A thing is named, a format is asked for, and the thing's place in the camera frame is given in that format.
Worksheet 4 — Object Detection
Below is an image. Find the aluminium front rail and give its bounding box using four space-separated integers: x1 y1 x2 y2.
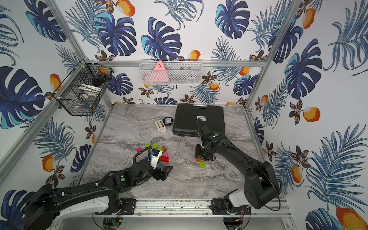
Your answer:
55 198 291 221

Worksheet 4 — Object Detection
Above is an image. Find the red long lego brick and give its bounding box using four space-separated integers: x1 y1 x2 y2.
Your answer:
160 156 170 163

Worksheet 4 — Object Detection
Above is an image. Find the black wire basket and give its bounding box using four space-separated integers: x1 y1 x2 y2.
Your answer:
52 59 114 116

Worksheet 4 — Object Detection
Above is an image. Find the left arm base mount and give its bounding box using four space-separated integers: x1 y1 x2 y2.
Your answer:
96 198 137 216

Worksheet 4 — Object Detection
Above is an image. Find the pink triangle card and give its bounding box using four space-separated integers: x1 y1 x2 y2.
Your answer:
146 60 170 83

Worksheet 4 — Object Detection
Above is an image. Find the black plastic tool case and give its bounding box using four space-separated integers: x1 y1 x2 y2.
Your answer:
172 103 225 137

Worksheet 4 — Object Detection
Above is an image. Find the black round tape measure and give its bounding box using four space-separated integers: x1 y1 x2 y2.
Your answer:
163 117 173 127

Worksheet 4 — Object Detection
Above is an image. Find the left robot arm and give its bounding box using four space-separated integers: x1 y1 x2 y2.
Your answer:
24 154 172 230

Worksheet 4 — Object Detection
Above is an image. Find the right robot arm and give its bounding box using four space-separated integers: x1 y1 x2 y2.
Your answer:
195 119 281 209

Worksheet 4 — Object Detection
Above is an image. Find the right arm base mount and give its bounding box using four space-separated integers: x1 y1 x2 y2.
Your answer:
209 198 251 216

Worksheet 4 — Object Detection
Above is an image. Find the clear wall tray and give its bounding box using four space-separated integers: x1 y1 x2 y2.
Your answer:
139 59 203 84

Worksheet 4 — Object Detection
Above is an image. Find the white remote control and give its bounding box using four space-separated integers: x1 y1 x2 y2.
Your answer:
154 120 165 130

